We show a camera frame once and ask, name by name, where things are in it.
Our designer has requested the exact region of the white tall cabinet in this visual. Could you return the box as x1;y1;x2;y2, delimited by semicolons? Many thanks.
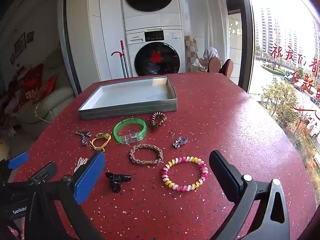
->
66;0;125;87

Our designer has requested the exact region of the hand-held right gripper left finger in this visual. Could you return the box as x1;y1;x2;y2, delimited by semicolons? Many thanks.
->
24;151;105;240

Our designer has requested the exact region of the green translucent bracelet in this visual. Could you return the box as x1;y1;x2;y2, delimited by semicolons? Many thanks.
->
113;118;147;144

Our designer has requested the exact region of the brown braided bracelet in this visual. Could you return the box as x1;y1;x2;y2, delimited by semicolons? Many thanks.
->
129;144;163;166

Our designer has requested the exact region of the red handled mop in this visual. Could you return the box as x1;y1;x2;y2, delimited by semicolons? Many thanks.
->
111;40;130;78

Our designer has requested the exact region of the red window lettering decal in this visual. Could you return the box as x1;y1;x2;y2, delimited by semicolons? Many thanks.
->
271;40;320;94

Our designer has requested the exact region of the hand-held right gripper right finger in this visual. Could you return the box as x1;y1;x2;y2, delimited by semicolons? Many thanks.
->
209;150;287;240

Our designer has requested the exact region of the grey shallow tray box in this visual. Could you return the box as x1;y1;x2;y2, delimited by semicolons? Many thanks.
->
78;76;178;121

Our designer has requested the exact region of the large picture frame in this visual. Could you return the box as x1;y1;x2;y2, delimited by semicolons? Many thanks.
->
14;32;27;57

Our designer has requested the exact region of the white plastic bag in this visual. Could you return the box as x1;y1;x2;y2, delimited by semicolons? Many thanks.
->
192;59;209;72

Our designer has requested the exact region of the checkered bag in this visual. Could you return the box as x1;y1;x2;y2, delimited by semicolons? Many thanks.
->
184;35;200;73

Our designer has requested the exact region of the white pink hair pin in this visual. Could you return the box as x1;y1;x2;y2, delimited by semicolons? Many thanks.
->
74;157;89;172

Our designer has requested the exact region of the yellow cord bead bracelet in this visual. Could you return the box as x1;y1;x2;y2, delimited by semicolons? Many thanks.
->
89;133;112;152

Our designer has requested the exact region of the white washing machine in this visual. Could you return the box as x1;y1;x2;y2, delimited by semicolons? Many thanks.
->
125;26;187;77

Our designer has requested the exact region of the white towel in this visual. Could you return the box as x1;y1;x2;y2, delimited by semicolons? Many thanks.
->
202;47;219;60

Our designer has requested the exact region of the cream sofa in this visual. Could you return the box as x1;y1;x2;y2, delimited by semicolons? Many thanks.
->
17;47;75;124

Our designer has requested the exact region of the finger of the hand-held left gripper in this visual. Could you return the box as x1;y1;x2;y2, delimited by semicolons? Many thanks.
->
27;162;58;184
0;152;30;180

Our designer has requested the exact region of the red cushion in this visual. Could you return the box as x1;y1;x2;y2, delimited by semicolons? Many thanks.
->
24;64;44;100
41;76;57;98

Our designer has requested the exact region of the brown spiral hair tie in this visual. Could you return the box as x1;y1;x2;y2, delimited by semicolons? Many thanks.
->
149;112;167;130

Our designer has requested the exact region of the silver charm hair clip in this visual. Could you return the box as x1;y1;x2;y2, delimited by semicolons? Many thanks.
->
75;130;92;146

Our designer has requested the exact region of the black hair claw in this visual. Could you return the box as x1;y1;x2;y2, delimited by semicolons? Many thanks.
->
105;172;132;193

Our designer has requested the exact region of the pink yellow spiral hair tie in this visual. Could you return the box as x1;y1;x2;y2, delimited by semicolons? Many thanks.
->
162;156;209;191

